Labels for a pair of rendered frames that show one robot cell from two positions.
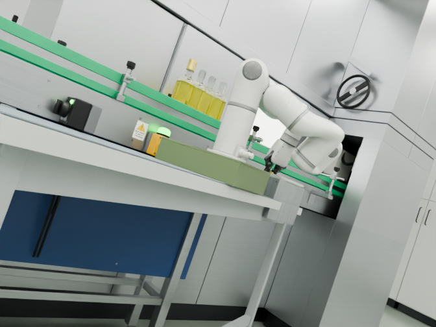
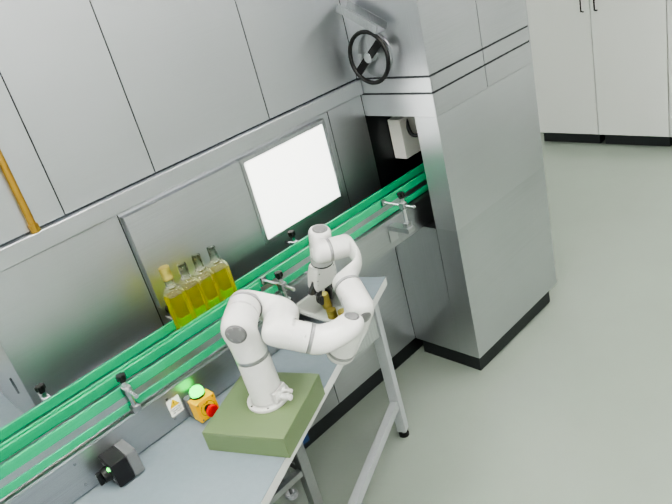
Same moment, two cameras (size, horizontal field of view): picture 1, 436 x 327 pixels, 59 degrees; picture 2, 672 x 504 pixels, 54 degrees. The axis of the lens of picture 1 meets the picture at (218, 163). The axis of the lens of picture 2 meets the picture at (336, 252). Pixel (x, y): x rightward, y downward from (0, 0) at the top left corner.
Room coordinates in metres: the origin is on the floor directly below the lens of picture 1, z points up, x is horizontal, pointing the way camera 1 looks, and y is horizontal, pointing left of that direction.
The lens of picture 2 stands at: (-0.37, -0.35, 1.95)
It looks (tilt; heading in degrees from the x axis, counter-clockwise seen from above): 25 degrees down; 1
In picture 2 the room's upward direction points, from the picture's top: 15 degrees counter-clockwise
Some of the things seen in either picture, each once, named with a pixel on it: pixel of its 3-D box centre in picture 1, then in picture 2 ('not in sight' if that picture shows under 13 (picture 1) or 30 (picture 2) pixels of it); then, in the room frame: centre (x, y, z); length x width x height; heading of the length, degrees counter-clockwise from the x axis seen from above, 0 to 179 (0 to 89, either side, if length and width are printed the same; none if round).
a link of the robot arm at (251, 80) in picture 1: (250, 85); (243, 330); (1.19, -0.01, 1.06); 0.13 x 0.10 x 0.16; 172
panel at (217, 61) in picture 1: (244, 102); (246, 206); (1.90, -0.03, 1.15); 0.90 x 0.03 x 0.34; 130
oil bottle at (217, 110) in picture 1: (211, 117); (225, 287); (1.62, 0.09, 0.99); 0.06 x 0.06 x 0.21; 40
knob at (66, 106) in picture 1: (60, 108); (103, 476); (1.07, 0.46, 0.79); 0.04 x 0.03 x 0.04; 40
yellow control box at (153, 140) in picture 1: (159, 146); (202, 405); (1.28, 0.20, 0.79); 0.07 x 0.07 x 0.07; 40
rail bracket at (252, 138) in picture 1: (248, 139); (278, 286); (1.61, -0.09, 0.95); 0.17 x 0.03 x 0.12; 40
